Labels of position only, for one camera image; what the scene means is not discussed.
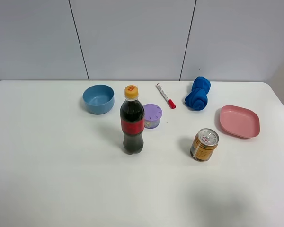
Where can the cola bottle yellow cap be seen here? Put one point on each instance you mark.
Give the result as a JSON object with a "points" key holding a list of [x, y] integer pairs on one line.
{"points": [[132, 120]]}

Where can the purple round container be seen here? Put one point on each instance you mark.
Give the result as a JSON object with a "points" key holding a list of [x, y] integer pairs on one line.
{"points": [[152, 116]]}

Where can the red whiteboard marker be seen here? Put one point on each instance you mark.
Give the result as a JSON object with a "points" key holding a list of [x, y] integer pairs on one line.
{"points": [[167, 99]]}

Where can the blue plastic bowl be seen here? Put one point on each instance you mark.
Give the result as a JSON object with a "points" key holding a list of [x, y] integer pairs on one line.
{"points": [[98, 99]]}

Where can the rolled blue towel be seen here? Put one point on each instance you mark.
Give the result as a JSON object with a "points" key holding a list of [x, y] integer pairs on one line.
{"points": [[197, 99]]}

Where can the gold drink can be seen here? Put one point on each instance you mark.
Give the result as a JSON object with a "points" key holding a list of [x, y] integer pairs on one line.
{"points": [[205, 142]]}

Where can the pink square plate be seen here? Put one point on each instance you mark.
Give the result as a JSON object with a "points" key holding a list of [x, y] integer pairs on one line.
{"points": [[239, 121]]}

